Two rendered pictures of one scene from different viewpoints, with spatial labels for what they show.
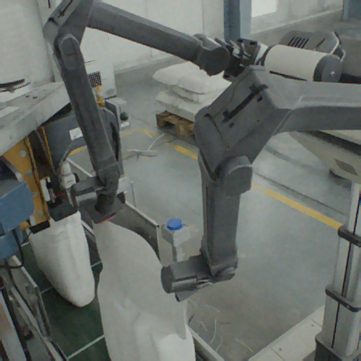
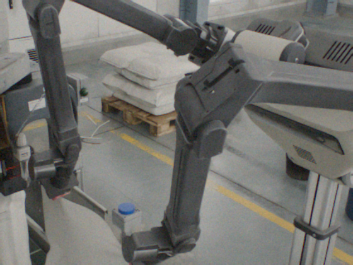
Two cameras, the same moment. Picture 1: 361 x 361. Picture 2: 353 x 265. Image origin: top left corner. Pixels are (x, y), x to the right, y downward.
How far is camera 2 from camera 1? 0.17 m
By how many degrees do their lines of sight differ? 5
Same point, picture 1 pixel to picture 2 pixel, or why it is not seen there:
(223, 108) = (204, 77)
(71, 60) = (48, 29)
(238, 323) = not seen: outside the picture
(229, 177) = (206, 138)
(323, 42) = (289, 30)
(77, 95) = (49, 64)
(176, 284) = (138, 252)
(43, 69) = not seen: outside the picture
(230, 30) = (186, 14)
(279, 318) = not seen: outside the picture
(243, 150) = (220, 115)
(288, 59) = (256, 43)
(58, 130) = (17, 101)
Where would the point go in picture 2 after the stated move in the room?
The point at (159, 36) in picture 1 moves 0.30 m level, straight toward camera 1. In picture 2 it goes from (133, 14) to (142, 46)
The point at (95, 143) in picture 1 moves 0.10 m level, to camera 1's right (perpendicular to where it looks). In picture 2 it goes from (60, 114) to (100, 113)
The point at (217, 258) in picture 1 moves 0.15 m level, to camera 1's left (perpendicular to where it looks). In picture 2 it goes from (181, 226) to (105, 229)
